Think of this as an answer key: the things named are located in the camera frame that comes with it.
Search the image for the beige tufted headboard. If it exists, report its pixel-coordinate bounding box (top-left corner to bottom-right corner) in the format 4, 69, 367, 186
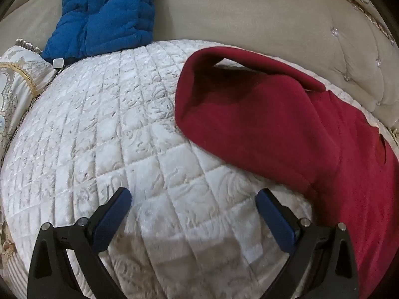
0, 0, 399, 131

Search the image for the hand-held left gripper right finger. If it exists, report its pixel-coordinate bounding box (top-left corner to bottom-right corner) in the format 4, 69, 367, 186
255, 188, 360, 299

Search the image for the blue padded blanket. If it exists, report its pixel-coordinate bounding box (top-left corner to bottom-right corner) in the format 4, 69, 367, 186
41, 0, 162, 66

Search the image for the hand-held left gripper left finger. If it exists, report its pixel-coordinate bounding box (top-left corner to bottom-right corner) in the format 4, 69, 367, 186
27, 187, 133, 299

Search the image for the dark red small garment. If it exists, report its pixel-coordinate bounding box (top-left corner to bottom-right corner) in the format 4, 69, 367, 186
175, 46, 399, 299

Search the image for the white quilted mattress cover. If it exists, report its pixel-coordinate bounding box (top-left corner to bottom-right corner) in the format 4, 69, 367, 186
0, 39, 390, 299

